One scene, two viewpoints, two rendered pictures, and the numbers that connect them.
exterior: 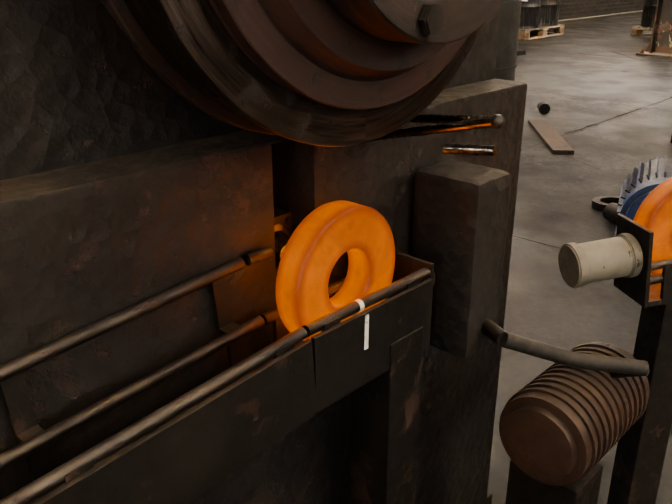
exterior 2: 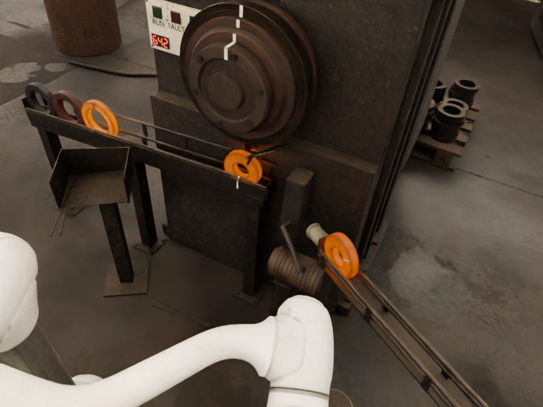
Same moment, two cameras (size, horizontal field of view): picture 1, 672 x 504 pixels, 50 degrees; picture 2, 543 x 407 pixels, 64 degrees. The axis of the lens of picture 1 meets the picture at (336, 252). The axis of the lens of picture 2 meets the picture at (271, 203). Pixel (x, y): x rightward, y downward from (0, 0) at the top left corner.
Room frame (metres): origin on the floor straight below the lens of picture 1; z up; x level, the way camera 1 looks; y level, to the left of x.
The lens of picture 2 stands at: (0.37, -1.28, 1.78)
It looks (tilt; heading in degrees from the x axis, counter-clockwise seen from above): 43 degrees down; 71
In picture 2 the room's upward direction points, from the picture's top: 5 degrees clockwise
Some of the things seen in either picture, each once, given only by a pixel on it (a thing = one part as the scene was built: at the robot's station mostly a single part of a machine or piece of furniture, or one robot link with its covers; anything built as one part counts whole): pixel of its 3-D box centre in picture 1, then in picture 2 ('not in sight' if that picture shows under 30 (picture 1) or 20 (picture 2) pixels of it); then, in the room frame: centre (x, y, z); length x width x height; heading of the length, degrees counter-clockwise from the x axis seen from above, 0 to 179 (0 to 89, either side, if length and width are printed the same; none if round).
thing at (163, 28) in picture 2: not in sight; (178, 31); (0.51, 0.31, 1.15); 0.26 x 0.02 x 0.18; 137
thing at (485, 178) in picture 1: (455, 257); (297, 199); (0.86, -0.15, 0.68); 0.11 x 0.08 x 0.24; 47
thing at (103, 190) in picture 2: not in sight; (108, 228); (0.13, 0.16, 0.36); 0.26 x 0.20 x 0.72; 172
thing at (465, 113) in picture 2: not in sight; (395, 93); (2.17, 1.29, 0.22); 1.20 x 0.81 x 0.44; 135
